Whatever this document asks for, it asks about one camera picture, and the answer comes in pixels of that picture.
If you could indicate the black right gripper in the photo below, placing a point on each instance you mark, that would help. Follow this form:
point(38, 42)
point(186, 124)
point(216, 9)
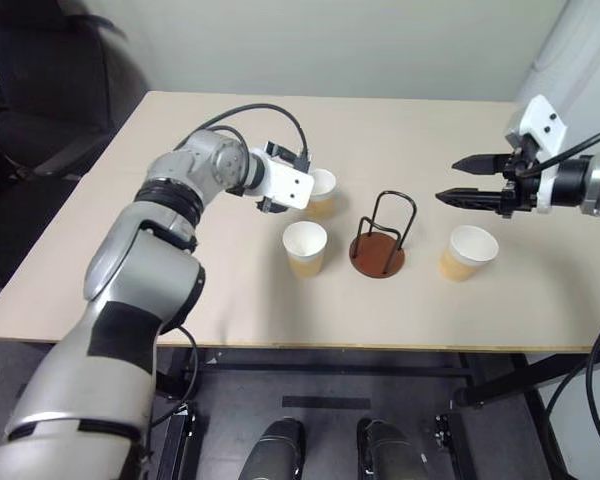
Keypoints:
point(519, 186)

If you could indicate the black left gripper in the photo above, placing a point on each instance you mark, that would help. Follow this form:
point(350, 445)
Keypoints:
point(284, 154)

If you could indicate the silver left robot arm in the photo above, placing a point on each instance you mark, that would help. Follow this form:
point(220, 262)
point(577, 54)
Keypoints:
point(130, 280)

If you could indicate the white and tan paper cup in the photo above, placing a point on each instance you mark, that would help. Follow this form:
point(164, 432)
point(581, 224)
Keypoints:
point(467, 255)
point(324, 197)
point(305, 250)

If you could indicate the black office chair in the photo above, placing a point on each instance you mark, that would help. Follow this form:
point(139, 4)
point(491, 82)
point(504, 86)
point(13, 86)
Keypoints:
point(55, 75)

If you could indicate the dark rounded robot leg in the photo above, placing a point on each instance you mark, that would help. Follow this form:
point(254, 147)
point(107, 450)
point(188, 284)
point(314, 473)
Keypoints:
point(390, 452)
point(275, 450)

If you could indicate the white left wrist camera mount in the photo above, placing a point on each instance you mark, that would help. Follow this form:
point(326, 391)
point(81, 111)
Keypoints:
point(287, 186)

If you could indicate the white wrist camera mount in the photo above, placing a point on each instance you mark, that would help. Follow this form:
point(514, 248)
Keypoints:
point(542, 120)
point(287, 186)

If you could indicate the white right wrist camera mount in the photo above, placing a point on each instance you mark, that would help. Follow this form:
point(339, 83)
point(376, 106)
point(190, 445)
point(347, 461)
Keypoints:
point(542, 120)

